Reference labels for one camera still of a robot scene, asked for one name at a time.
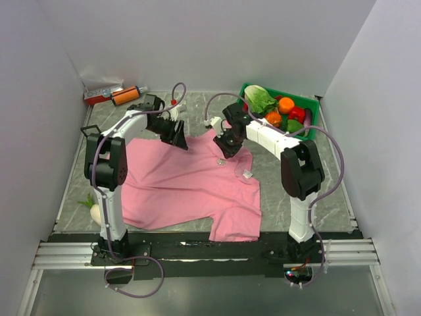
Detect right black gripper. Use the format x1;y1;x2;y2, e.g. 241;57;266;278
212;128;243;160

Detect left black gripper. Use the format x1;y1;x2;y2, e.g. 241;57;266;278
148;118;188;151

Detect pink t-shirt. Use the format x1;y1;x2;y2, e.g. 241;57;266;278
122;130;262;242

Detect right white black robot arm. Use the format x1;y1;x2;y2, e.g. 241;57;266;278
205;103;325;263

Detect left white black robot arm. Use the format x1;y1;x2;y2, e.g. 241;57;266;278
84;94;188;265

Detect green lettuce toy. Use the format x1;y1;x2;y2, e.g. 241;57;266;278
244;85;277;115

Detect green pepper toy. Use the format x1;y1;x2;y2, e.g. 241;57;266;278
286;119;304;134

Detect orange toy fruit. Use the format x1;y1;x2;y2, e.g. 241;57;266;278
278;97;295;115

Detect orange cylindrical bottle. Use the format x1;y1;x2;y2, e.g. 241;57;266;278
111;86;148;106

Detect purple eggplant toy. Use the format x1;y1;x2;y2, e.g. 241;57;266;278
303;108;312;127

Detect green plastic bin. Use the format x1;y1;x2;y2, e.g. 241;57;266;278
238;84;320;134

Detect red white flat box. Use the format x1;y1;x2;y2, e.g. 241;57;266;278
84;84;123;106

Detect clear plastic bag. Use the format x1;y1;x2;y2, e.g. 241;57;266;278
80;67;124;91

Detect white daikon radish toy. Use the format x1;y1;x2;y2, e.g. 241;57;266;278
78;193;101;226

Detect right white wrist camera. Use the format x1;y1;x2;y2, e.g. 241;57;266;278
205;117;224;138

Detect small black square frame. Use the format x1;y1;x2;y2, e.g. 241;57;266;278
80;124;101;138

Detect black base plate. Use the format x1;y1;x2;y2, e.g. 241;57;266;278
34;230;373;280

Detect aluminium rail frame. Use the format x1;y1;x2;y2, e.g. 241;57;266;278
18;232;396;315

